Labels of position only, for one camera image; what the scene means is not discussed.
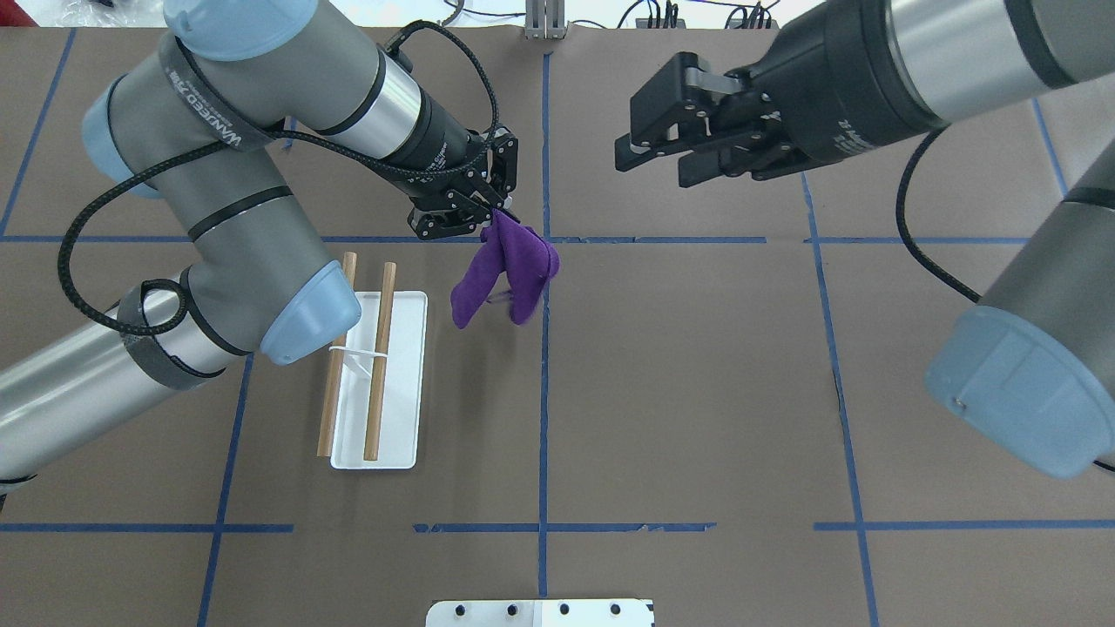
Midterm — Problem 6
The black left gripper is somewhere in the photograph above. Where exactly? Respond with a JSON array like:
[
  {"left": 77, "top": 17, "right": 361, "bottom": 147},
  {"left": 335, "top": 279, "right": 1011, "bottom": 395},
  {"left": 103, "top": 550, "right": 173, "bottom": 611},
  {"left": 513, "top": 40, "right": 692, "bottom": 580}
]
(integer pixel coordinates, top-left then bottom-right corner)
[{"left": 408, "top": 127, "right": 518, "bottom": 241}]

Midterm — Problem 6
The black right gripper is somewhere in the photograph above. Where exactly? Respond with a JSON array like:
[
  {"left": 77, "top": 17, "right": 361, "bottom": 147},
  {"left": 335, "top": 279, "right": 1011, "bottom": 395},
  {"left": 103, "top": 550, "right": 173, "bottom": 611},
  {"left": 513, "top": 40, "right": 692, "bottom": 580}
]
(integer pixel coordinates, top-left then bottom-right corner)
[{"left": 614, "top": 52, "right": 837, "bottom": 189}]

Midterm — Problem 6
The purple towel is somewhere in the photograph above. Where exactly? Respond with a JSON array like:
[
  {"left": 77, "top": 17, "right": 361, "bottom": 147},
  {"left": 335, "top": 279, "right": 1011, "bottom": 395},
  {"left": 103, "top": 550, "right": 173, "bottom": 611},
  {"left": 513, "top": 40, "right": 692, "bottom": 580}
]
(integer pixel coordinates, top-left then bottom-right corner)
[{"left": 450, "top": 210, "right": 561, "bottom": 329}]

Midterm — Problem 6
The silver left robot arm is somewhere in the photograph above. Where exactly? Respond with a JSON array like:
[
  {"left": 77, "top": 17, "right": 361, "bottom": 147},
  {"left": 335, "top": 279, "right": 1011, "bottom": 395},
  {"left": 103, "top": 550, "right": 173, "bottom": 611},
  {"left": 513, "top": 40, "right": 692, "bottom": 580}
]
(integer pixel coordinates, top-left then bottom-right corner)
[{"left": 1, "top": 1, "right": 517, "bottom": 495}]

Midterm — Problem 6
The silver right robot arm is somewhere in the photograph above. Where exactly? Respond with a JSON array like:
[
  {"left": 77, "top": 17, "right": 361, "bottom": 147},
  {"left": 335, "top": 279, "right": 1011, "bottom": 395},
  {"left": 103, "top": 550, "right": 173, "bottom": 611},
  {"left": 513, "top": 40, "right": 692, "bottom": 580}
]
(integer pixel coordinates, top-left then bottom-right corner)
[{"left": 614, "top": 1, "right": 1112, "bottom": 479}]

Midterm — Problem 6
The white wooden towel rack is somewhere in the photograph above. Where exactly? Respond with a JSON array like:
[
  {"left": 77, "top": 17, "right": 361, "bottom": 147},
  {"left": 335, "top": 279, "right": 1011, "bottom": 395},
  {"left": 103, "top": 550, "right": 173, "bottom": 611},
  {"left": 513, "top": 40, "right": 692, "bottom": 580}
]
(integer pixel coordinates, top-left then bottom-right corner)
[{"left": 317, "top": 261, "right": 429, "bottom": 471}]

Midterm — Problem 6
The aluminium frame post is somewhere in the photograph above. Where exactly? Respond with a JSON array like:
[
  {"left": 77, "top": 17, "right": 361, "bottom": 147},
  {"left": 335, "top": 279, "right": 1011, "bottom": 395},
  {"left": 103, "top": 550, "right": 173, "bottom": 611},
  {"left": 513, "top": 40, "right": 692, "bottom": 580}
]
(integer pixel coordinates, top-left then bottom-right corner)
[{"left": 524, "top": 0, "right": 569, "bottom": 40}]

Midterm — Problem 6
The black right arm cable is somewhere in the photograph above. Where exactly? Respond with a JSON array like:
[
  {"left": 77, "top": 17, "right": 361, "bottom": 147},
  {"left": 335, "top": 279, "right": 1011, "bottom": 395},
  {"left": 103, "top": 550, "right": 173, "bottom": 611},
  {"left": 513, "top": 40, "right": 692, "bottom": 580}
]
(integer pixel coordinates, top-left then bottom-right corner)
[{"left": 895, "top": 126, "right": 985, "bottom": 306}]

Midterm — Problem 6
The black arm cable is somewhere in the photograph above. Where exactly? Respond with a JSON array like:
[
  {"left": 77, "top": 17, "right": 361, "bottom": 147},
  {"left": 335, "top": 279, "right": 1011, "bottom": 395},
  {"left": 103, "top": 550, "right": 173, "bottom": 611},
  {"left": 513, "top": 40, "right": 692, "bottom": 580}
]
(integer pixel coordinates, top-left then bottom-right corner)
[
  {"left": 895, "top": 126, "right": 985, "bottom": 306},
  {"left": 57, "top": 19, "right": 501, "bottom": 338}
]

